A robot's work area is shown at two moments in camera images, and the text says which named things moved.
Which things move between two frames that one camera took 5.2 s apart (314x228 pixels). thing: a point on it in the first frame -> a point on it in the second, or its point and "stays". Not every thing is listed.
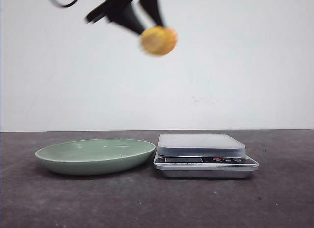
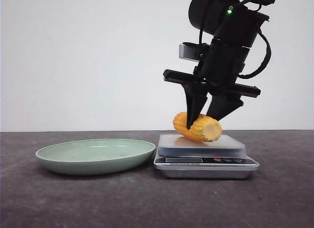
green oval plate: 94,156 stays
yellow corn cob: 158,40 -> 205,128
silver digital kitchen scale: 202,156 stays
